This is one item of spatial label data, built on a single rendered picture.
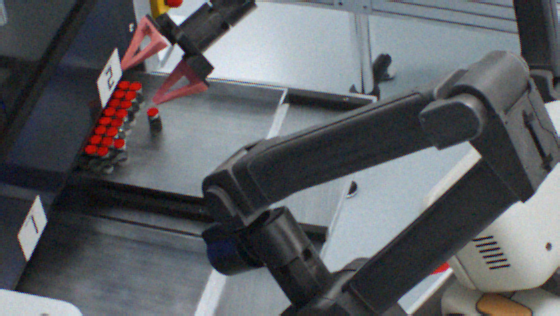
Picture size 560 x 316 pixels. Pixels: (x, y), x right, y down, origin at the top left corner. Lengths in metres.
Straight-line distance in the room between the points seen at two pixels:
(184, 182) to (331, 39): 1.63
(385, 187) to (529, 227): 1.89
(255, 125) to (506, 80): 1.07
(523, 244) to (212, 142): 0.89
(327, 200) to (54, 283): 0.46
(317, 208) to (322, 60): 1.60
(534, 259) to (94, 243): 0.88
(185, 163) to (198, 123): 0.09
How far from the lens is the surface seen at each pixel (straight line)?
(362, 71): 3.24
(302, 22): 3.75
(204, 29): 1.83
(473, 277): 1.47
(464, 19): 3.03
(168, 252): 2.02
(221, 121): 2.20
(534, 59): 1.65
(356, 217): 3.21
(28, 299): 1.08
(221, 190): 1.42
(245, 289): 1.95
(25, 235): 1.89
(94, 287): 2.00
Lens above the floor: 2.40
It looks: 45 degrees down
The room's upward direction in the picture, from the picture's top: 7 degrees counter-clockwise
